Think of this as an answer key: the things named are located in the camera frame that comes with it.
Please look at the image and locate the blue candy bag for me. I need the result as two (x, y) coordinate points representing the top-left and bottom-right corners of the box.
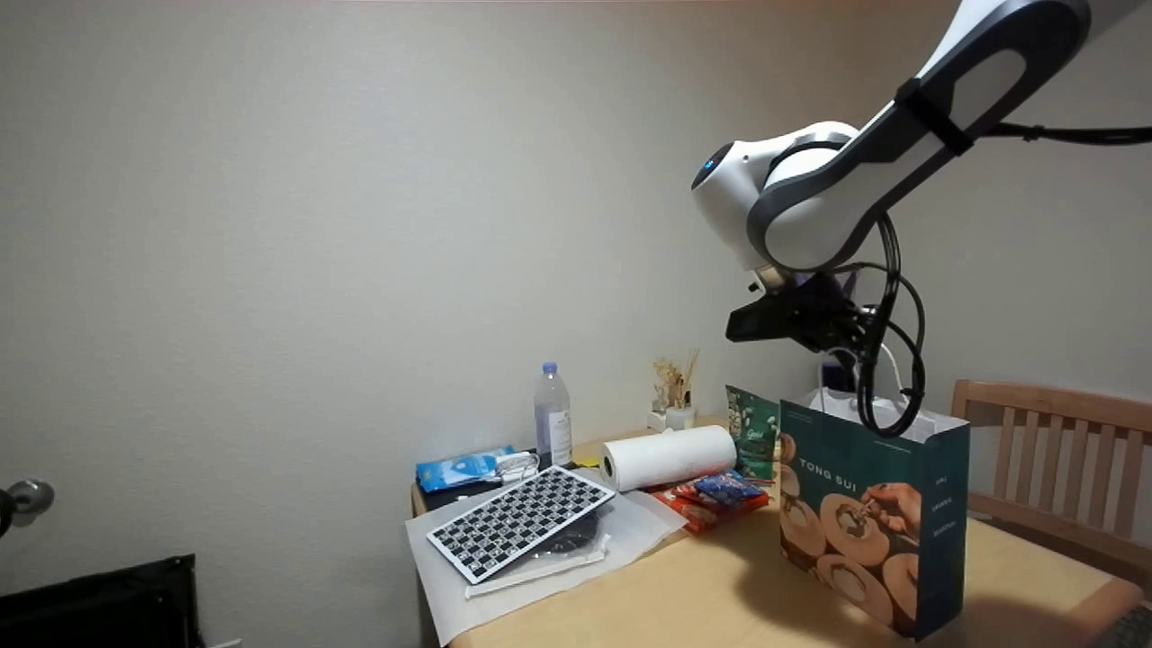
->
(691, 467), (768, 513)

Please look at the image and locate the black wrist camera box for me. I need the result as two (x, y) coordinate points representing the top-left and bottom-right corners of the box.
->
(721, 274), (870, 357)

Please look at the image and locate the silver door knob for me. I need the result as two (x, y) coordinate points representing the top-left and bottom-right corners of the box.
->
(0, 477), (61, 542)

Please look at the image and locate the red snack packet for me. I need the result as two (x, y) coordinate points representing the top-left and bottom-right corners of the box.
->
(655, 480), (774, 542)

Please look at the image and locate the blue wipes packet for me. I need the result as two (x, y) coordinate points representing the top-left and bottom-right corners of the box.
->
(411, 446), (507, 500)

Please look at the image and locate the white paper towel roll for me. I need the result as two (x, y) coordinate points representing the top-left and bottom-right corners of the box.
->
(598, 420), (743, 492)

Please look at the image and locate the wooden slatted chair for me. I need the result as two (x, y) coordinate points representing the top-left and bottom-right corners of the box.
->
(951, 378), (1152, 596)

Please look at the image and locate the jar with wooden chopsticks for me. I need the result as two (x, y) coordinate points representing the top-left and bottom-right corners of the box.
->
(647, 351), (701, 437)

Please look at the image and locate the white translucent table sheet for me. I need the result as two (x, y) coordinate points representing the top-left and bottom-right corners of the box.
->
(402, 477), (691, 648)

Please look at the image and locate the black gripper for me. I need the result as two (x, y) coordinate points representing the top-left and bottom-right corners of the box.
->
(821, 341), (876, 401)

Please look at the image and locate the small white box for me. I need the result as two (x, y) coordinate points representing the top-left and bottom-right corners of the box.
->
(489, 446), (541, 485)

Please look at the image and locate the black pouch under board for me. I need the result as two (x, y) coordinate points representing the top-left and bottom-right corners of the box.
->
(522, 509), (615, 558)

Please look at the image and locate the clear plastic water bottle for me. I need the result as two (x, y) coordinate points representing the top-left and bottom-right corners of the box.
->
(532, 360), (577, 473)

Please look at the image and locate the green paper bag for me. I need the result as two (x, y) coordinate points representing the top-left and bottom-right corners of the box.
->
(772, 387), (973, 645)

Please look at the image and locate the black furniture block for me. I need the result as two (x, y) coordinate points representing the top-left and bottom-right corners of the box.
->
(0, 546), (207, 648)

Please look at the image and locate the black white patterned board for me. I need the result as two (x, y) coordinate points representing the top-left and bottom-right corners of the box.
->
(425, 460), (621, 591)

